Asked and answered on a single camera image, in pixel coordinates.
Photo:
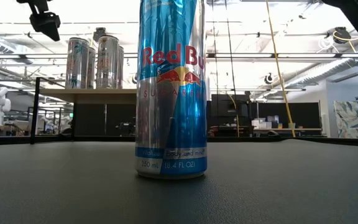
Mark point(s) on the black background robot arm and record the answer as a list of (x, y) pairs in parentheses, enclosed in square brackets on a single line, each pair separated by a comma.
[(126, 128)]

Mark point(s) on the Celsius Peach Vibe can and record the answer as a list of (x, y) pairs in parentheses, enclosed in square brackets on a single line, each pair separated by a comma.
[(91, 68)]

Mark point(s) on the black cabinet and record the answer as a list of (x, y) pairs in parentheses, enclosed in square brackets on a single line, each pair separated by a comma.
[(228, 115)]

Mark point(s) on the wooden shelf black frame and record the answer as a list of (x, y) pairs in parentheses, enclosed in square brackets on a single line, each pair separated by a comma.
[(85, 96)]

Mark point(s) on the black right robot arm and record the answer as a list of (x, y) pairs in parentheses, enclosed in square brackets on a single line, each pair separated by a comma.
[(356, 21)]

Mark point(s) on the patterned tarp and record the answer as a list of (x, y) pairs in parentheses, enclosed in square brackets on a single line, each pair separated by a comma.
[(351, 118)]

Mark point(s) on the silver Celsius can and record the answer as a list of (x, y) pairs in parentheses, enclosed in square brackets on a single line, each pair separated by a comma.
[(77, 62)]

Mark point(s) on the white Celsius can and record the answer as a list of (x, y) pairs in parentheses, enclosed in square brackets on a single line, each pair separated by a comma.
[(107, 62)]

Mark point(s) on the black ceiling reel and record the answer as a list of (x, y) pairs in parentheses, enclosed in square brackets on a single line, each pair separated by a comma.
[(268, 78)]

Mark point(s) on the wooden workbench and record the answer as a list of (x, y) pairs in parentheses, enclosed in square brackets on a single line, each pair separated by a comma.
[(303, 129)]

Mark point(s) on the white boxes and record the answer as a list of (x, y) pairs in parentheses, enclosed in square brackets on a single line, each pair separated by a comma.
[(261, 124)]

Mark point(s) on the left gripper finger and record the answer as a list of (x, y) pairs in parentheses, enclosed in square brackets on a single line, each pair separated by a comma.
[(45, 25)]

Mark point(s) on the Red Bull Sugarfree can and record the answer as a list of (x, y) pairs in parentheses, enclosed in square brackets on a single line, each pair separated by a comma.
[(171, 93)]

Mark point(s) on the black table mat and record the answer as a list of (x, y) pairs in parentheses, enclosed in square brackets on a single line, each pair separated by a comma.
[(179, 199)]

